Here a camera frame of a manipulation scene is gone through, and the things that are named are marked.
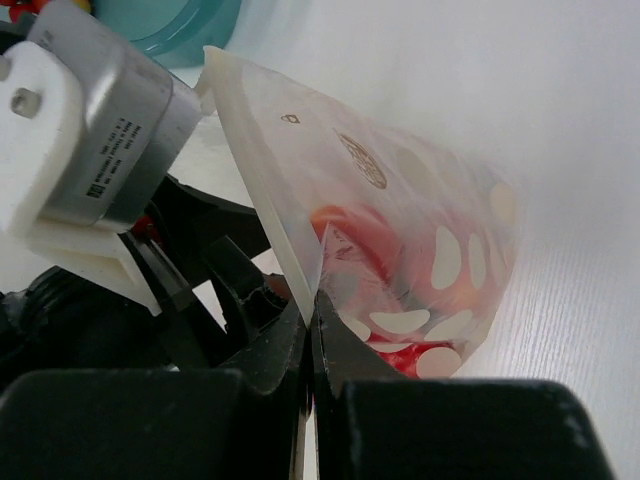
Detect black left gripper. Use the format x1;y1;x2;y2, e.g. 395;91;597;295
1;176;290;385

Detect teal plastic bin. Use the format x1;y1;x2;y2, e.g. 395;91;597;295
91;0;242;69

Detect fake food pieces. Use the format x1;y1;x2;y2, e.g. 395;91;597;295
310;205;518;378

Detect red fake cherry bunch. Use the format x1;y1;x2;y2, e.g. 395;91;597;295
0;0;49;23

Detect clear zip top bag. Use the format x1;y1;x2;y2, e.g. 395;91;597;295
196;46;521;379

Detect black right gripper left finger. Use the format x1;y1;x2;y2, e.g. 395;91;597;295
1;304;307;479

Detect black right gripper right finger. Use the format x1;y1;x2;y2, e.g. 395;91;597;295
310;294;614;479

